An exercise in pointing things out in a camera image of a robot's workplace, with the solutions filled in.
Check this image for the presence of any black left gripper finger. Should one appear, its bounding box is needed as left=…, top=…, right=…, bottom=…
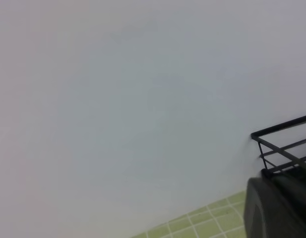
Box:
left=244, top=175, right=306, bottom=238

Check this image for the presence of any black wire dish rack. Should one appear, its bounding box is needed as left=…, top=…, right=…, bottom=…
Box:
left=250, top=116, right=306, bottom=175

